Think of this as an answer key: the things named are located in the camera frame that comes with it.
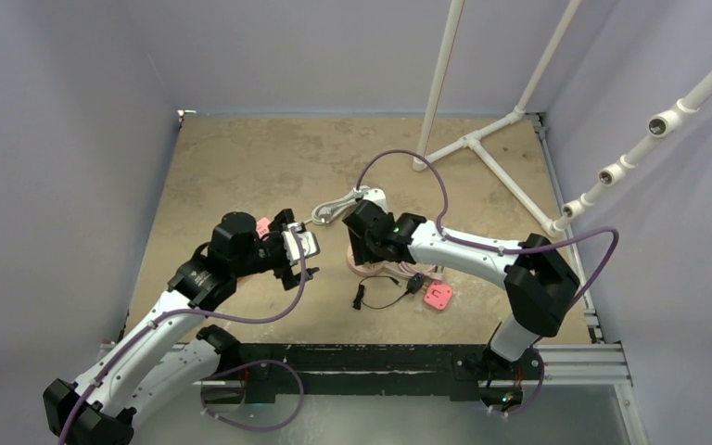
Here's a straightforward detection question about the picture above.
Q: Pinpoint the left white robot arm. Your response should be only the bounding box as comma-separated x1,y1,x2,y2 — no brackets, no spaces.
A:
43,210,320,444

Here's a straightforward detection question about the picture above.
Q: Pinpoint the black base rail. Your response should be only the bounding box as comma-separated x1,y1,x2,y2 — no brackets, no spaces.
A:
196,325,542,409

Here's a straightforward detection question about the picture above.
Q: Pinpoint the black power adapter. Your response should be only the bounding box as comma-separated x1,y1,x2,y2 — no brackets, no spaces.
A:
405,273,426,295

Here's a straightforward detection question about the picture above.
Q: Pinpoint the pink square plug adapter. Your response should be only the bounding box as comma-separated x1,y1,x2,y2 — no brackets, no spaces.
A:
423,280,453,311

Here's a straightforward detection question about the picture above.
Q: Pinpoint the pink round power socket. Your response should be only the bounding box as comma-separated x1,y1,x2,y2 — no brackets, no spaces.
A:
346,247,383,277

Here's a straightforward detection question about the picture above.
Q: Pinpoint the pink cube socket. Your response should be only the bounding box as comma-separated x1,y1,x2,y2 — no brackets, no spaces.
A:
256,217,271,239

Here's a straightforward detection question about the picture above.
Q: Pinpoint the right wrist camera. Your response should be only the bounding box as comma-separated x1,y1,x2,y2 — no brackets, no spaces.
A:
355,186,388,212

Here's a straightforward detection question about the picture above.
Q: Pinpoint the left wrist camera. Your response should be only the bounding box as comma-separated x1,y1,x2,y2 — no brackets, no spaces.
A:
282,222,321,266

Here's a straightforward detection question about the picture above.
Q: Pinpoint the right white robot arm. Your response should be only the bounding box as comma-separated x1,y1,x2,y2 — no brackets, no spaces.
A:
343,200,580,377

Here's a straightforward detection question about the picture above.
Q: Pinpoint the black adapter cable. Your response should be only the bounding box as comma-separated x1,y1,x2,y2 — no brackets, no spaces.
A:
351,275,413,312

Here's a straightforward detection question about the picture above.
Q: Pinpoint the white pipe frame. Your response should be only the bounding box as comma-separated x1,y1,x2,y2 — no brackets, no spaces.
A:
412,0,581,237

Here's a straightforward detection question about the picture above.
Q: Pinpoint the white pipe with fittings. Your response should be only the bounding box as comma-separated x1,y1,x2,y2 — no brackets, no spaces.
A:
554,70,712,228

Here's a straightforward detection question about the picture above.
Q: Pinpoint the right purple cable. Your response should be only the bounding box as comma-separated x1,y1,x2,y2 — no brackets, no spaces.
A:
353,148,620,314

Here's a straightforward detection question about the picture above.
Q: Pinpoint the white cable of beige socket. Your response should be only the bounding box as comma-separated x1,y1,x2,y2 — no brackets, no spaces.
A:
311,185,370,226

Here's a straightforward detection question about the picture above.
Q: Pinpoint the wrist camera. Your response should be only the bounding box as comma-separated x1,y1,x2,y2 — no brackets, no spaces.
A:
282,222,321,266
355,186,388,212

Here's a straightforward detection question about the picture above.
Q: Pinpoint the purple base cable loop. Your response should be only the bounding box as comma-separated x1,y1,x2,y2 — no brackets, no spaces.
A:
200,359,305,433

